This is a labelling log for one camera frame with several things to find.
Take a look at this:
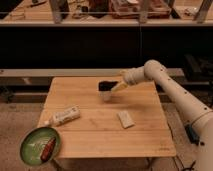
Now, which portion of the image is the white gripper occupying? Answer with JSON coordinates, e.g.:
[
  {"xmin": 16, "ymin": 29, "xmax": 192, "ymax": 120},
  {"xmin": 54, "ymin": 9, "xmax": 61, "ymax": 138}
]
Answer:
[{"xmin": 111, "ymin": 67, "xmax": 145, "ymax": 92}]

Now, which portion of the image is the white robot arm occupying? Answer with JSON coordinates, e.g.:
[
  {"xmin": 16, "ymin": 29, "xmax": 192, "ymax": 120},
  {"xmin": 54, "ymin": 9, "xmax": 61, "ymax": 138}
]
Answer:
[{"xmin": 112, "ymin": 60, "xmax": 213, "ymax": 171}]

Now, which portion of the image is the white ceramic cup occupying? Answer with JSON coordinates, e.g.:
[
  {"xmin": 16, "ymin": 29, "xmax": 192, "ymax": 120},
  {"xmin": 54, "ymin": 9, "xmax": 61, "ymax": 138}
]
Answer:
[{"xmin": 98, "ymin": 81, "xmax": 117, "ymax": 101}]

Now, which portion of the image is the wooden table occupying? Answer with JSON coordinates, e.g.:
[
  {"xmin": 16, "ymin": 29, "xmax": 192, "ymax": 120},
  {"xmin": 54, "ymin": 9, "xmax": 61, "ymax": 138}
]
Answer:
[{"xmin": 38, "ymin": 77, "xmax": 176, "ymax": 158}]

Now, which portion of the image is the white tube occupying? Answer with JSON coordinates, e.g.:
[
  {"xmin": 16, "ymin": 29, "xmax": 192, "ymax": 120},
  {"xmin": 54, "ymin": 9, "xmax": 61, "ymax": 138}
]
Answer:
[{"xmin": 44, "ymin": 106, "xmax": 80, "ymax": 126}]

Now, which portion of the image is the red brown utensil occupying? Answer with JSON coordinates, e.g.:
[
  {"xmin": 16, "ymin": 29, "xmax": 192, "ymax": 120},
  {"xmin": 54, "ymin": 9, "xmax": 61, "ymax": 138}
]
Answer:
[{"xmin": 40, "ymin": 137, "xmax": 56, "ymax": 162}]

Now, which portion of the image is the green plate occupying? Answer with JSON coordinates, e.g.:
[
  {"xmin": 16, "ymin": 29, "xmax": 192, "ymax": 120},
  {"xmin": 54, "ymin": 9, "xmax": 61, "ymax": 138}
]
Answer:
[{"xmin": 20, "ymin": 127, "xmax": 61, "ymax": 166}]

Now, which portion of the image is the background shelf bench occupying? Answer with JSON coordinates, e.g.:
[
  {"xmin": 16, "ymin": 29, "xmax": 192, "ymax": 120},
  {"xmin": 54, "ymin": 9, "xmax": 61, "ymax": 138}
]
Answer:
[{"xmin": 0, "ymin": 67, "xmax": 185, "ymax": 78}]

